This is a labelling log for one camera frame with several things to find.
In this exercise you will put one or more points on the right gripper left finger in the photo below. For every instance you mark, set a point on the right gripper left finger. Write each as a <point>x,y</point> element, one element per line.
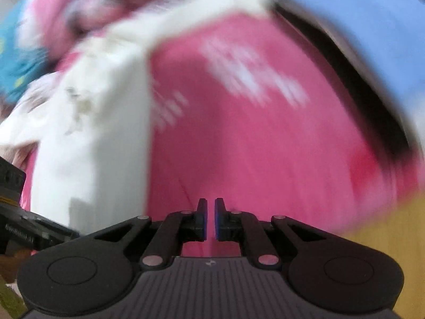
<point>174,231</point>

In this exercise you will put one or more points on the white fleece deer sweater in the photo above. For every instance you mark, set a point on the white fleece deer sweater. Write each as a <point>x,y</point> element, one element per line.
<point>93,135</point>

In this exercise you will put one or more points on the pink floral bed sheet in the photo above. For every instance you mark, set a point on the pink floral bed sheet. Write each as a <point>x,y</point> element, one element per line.
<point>248,110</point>

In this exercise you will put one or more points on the light blue garment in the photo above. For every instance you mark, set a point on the light blue garment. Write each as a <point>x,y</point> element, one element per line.
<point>384,41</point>

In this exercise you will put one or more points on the pink and blue quilt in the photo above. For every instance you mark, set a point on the pink and blue quilt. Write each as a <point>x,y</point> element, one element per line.
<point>37,34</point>

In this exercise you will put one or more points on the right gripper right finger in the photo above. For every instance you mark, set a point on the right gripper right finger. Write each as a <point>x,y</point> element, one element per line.
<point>246,230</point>

